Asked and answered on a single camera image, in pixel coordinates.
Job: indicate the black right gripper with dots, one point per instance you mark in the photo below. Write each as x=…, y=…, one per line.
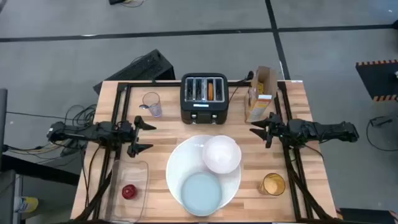
x=281, y=132

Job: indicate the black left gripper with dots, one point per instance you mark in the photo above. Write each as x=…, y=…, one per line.
x=127, y=132

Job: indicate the cardboard cereal box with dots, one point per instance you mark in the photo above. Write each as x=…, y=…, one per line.
x=259, y=107

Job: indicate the red apple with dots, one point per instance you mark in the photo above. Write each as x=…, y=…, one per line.
x=129, y=191

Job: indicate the toast slice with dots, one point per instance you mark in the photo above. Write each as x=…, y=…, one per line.
x=211, y=90

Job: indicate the silver spoon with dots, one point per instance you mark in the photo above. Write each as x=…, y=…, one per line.
x=143, y=106

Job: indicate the clear drinking glass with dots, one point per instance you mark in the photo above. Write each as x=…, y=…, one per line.
x=154, y=107

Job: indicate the clear plastic container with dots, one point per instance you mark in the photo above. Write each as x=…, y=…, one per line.
x=130, y=172

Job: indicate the yellow cereal puffs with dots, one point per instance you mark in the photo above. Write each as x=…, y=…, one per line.
x=260, y=88

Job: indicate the white round placemat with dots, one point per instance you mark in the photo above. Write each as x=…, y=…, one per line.
x=186, y=155

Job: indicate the pink bowl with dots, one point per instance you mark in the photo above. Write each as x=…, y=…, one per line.
x=221, y=154

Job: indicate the amber glass with juice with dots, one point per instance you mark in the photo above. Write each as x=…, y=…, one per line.
x=273, y=185

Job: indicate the black four-slot toaster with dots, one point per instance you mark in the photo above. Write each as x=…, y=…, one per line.
x=203, y=109

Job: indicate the black perforated case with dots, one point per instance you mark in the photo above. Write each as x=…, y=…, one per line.
x=146, y=70

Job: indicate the light blue plate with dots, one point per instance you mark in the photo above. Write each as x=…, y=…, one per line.
x=201, y=193

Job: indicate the black floor device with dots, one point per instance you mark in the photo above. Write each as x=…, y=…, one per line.
x=381, y=121

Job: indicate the black hazard-striped mat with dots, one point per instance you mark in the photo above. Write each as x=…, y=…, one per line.
x=377, y=79

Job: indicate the person's shoe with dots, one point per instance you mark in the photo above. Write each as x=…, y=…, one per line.
x=28, y=204

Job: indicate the black aluminium frame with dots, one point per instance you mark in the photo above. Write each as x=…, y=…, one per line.
x=155, y=84

